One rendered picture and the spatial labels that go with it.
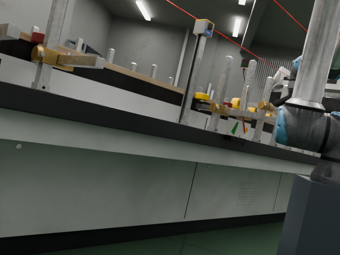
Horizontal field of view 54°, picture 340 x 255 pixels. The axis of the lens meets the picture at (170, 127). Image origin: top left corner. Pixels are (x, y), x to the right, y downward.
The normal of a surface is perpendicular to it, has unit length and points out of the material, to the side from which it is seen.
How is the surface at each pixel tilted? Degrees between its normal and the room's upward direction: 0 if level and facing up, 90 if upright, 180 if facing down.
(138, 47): 90
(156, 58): 90
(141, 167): 90
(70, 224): 90
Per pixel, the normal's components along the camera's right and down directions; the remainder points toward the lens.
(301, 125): -0.32, 0.04
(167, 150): 0.71, 0.17
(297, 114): -0.53, 0.00
